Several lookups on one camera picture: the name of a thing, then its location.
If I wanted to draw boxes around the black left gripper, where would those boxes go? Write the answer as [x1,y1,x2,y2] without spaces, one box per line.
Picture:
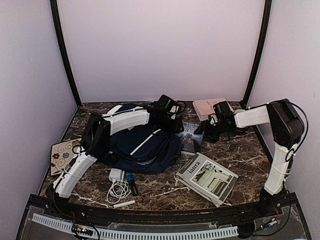
[158,113,183,134]

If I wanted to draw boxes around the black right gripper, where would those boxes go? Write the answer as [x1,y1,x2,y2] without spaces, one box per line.
[194,119,229,143]

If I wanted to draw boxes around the dark cover book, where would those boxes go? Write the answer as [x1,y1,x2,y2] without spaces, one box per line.
[176,121,204,156]

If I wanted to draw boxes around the navy blue student backpack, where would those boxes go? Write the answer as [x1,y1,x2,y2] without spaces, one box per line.
[99,102,183,175]

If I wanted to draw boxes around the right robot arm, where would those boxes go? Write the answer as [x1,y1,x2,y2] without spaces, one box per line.
[195,98,309,217]

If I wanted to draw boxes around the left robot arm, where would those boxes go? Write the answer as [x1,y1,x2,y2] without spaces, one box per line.
[46,95,184,218]

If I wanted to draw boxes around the pink book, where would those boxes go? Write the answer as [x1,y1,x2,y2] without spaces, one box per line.
[192,98,226,122]

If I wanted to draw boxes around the green ceramic bowl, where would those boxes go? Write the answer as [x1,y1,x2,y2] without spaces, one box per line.
[233,109,245,115]

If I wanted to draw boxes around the grey ianra magazine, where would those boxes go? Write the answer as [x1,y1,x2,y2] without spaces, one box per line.
[175,152,239,208]

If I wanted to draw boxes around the black marker blue cap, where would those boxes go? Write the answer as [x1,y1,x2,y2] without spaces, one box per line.
[125,173,139,196]

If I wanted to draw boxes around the white pen red cap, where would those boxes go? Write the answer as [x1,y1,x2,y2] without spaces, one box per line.
[113,198,143,209]

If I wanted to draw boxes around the small circuit board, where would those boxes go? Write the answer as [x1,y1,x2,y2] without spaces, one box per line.
[71,224,94,237]

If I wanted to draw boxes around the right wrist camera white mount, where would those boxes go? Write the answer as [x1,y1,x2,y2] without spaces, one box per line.
[209,101,234,125]

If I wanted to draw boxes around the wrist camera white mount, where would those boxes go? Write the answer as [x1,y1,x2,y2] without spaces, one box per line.
[209,101,234,125]
[155,94,187,116]

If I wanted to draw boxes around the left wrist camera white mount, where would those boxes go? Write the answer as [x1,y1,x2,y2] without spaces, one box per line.
[155,94,187,116]

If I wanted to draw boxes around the white charger with cable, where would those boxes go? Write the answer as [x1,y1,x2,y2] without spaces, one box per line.
[106,168,131,205]

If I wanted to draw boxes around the black front rail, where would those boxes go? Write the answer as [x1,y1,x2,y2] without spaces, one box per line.
[27,194,298,227]

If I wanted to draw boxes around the black frame post right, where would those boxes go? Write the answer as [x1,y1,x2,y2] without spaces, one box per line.
[240,0,272,109]

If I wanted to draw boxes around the black frame post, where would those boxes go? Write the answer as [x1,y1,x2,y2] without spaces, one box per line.
[240,0,272,109]
[49,0,82,108]

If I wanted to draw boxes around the white slotted cable duct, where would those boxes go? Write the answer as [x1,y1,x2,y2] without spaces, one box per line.
[31,213,239,240]

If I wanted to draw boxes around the black frame post left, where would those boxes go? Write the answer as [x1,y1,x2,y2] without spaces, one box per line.
[49,0,82,108]

